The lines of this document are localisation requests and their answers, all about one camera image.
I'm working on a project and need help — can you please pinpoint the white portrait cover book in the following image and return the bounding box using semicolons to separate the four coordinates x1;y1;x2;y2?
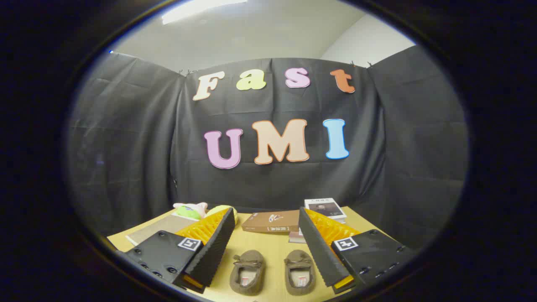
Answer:
304;198;347;221

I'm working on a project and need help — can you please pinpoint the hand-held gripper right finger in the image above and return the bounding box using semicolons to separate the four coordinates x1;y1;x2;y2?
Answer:
298;206;416;294

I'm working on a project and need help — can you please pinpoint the brown book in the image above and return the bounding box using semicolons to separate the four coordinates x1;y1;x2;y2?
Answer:
241;210;300;234

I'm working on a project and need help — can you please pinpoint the brown fuzzy shoe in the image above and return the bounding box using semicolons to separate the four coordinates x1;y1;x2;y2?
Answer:
284;250;316;296
229;250;265;296

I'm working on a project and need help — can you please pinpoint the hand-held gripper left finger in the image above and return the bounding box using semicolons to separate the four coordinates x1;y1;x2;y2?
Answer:
125;207;236;294

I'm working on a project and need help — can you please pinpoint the beige fabric storage box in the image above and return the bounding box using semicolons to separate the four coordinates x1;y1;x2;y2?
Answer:
125;213;198;247

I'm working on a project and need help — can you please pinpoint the yellow plush toy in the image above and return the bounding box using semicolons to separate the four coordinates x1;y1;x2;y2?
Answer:
206;205;239;225

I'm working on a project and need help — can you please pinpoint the pink green plush toy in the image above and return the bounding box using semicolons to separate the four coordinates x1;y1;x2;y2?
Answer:
173;202;208;220

